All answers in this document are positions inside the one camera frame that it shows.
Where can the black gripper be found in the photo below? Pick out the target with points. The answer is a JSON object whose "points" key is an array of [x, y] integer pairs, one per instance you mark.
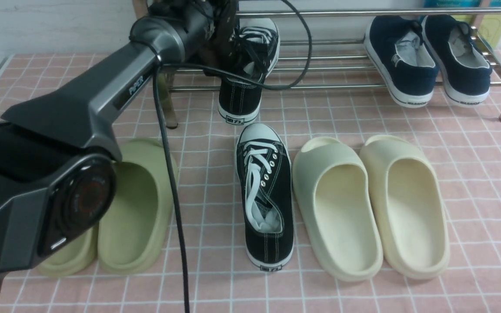
{"points": [[206, 28]]}

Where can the black canvas sneaker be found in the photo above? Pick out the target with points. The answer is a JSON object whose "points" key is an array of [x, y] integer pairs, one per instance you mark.
{"points": [[256, 45], [263, 167]]}

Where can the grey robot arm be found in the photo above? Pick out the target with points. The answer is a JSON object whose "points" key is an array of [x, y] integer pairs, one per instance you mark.
{"points": [[57, 178]]}

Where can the yellow-green box behind rack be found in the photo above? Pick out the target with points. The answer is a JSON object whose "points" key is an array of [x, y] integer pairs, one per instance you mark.
{"points": [[490, 29]]}

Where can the navy sneaker left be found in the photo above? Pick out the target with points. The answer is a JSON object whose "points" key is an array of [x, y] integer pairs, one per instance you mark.
{"points": [[396, 47]]}

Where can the navy sneaker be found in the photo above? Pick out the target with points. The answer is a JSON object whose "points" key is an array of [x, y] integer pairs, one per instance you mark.
{"points": [[465, 71], [396, 47]]}

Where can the cream slipper left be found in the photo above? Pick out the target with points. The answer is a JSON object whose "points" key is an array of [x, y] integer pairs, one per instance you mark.
{"points": [[331, 188]]}

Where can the cream slipper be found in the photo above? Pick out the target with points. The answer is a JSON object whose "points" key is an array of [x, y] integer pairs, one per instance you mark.
{"points": [[331, 188], [406, 201]]}

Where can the green slipper right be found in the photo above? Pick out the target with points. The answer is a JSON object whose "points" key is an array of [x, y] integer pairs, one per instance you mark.
{"points": [[133, 230]]}

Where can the green slipper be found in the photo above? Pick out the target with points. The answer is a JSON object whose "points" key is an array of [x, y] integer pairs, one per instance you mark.
{"points": [[73, 258], [133, 230]]}

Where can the navy sneaker right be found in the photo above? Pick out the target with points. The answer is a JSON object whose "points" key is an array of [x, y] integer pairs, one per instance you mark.
{"points": [[465, 71]]}

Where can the green slipper left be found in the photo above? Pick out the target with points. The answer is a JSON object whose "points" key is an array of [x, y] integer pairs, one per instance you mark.
{"points": [[73, 258]]}

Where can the cream slipper right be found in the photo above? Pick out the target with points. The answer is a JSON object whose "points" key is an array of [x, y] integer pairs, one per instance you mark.
{"points": [[406, 201]]}

